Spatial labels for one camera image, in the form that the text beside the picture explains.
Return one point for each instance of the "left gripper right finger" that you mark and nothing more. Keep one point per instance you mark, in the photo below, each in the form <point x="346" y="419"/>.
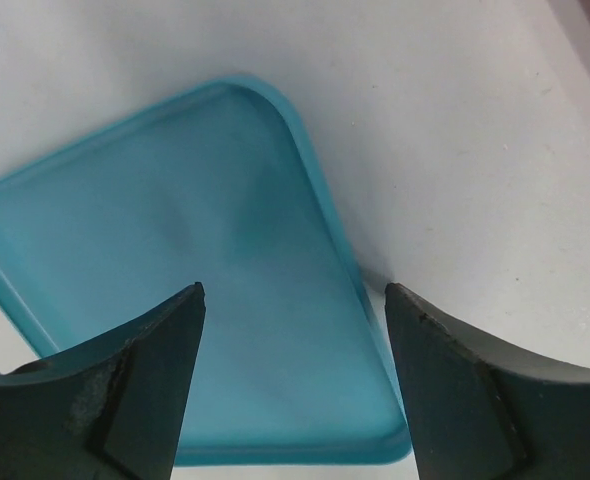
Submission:
<point x="479" y="407"/>

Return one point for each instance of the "teal box lid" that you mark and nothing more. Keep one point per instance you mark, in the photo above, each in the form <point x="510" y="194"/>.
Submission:
<point x="219" y="185"/>

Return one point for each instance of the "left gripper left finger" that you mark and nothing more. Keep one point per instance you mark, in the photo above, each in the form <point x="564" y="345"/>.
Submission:
<point x="109" y="408"/>

